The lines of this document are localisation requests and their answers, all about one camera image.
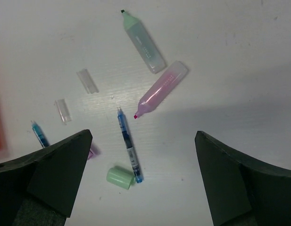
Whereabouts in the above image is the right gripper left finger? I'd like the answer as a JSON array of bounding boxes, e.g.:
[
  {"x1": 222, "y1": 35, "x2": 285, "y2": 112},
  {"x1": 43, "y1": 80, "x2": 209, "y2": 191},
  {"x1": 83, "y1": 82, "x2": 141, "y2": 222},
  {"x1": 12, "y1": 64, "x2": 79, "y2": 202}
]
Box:
[{"x1": 0, "y1": 129, "x2": 92, "y2": 226}]

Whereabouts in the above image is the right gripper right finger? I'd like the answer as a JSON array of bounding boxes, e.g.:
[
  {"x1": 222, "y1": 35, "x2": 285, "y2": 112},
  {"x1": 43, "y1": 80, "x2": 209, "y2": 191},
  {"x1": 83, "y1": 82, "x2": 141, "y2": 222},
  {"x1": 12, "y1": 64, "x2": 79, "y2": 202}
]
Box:
[{"x1": 195, "y1": 131, "x2": 291, "y2": 226}]

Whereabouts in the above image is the left blue gel pen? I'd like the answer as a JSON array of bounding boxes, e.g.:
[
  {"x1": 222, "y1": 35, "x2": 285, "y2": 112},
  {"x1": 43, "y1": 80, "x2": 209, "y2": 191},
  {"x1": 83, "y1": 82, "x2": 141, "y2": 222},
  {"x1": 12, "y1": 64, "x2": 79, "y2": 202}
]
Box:
[{"x1": 31, "y1": 121, "x2": 50, "y2": 148}]

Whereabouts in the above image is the blue gel pen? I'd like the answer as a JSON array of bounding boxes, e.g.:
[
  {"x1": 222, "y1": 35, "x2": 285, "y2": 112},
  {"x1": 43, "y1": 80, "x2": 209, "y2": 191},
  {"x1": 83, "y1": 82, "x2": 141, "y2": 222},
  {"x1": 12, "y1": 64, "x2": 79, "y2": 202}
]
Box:
[
  {"x1": 31, "y1": 121, "x2": 50, "y2": 148},
  {"x1": 117, "y1": 108, "x2": 143, "y2": 184}
]

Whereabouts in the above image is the purple highlighter cap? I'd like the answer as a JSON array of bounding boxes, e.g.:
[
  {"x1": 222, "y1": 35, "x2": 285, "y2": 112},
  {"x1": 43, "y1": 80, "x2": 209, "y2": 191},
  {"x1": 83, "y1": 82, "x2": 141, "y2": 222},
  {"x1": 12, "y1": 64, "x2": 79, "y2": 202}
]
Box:
[{"x1": 87, "y1": 144, "x2": 100, "y2": 160}]

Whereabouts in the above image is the left clear pen cap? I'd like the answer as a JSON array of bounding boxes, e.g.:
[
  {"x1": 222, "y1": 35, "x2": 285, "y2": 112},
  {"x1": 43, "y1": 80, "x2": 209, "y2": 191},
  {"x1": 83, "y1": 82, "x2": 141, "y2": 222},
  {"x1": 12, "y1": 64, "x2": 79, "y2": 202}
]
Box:
[{"x1": 55, "y1": 99, "x2": 72, "y2": 124}]

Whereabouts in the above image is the clear pen cap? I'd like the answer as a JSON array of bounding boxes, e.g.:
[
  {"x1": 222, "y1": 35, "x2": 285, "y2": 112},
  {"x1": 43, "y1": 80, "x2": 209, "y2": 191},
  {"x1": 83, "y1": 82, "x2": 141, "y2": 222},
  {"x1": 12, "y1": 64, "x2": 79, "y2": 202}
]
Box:
[
  {"x1": 76, "y1": 69, "x2": 99, "y2": 94},
  {"x1": 55, "y1": 99, "x2": 72, "y2": 124}
]

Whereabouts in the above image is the green highlighter cap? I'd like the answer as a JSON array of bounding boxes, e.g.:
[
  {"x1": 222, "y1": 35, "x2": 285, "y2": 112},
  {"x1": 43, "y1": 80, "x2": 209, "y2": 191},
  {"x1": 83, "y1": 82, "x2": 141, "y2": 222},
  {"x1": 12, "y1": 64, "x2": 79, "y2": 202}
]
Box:
[{"x1": 106, "y1": 166, "x2": 135, "y2": 190}]

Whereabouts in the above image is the right blue gel pen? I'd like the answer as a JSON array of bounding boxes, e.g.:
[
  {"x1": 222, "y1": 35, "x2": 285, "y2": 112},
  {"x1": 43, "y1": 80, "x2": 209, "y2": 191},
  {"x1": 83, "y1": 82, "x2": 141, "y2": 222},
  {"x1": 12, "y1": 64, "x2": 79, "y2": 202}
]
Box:
[{"x1": 117, "y1": 108, "x2": 143, "y2": 184}]

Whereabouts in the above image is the right clear pen cap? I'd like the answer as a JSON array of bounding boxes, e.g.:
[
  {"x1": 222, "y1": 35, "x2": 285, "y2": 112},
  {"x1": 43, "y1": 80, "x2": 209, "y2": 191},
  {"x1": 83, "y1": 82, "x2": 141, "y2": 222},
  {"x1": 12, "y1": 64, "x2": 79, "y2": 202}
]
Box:
[{"x1": 76, "y1": 69, "x2": 99, "y2": 94}]

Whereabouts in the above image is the pink highlighter pen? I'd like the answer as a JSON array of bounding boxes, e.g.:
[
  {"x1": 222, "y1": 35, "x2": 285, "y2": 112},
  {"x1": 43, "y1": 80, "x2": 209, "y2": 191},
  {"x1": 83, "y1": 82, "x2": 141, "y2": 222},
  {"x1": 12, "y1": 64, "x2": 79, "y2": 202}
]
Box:
[{"x1": 134, "y1": 61, "x2": 189, "y2": 119}]

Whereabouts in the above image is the green highlighter pen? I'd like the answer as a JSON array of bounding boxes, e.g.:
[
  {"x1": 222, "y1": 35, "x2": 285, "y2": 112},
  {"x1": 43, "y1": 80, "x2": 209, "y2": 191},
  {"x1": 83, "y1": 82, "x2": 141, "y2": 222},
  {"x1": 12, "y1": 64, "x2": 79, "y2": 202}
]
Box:
[{"x1": 121, "y1": 9, "x2": 166, "y2": 74}]

